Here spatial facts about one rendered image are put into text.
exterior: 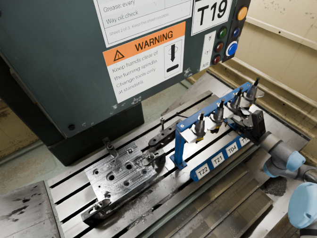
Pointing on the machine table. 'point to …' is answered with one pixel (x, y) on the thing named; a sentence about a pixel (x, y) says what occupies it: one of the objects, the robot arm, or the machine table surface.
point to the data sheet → (137, 17)
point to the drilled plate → (121, 164)
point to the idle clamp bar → (163, 135)
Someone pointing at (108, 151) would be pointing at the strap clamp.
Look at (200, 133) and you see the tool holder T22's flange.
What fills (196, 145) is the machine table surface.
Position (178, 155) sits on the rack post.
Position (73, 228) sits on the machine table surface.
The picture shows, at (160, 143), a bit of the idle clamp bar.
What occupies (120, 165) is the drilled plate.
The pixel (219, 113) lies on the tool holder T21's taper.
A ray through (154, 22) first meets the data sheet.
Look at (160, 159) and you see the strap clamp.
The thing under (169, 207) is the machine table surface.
